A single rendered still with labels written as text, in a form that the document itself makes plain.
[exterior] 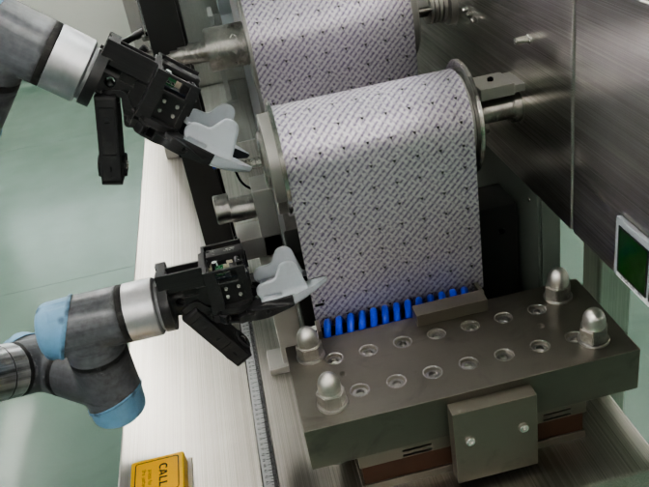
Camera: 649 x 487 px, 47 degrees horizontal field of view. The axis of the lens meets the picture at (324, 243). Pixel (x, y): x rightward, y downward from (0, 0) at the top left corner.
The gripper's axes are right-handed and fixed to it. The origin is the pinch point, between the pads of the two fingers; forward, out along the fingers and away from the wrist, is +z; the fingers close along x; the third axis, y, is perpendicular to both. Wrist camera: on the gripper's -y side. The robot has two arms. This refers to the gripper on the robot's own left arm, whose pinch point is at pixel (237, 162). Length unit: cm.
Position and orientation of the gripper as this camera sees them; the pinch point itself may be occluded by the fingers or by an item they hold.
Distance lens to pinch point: 94.4
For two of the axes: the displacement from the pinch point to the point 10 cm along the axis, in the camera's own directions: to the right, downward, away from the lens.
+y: 5.1, -8.0, -3.3
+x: -1.8, -4.7, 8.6
